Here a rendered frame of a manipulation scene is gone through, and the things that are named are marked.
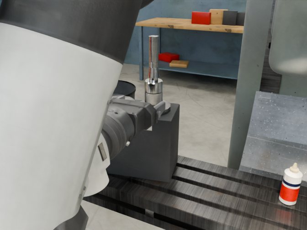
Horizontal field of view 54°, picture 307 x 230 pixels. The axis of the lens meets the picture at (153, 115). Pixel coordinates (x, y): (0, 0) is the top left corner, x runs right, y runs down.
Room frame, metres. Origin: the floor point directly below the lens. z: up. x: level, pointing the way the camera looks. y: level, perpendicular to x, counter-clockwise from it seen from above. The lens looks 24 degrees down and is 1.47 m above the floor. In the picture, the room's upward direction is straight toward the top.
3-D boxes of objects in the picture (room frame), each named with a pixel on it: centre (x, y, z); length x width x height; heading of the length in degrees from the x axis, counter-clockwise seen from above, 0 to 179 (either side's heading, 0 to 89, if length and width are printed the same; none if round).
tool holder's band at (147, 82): (0.75, 0.00, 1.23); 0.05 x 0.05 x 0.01
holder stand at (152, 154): (0.76, 0.05, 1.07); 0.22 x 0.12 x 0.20; 75
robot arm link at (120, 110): (0.57, 0.07, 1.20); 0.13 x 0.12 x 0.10; 68
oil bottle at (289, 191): (0.60, -0.33, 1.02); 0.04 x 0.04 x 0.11
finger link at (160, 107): (0.63, -0.02, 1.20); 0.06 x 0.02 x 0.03; 158
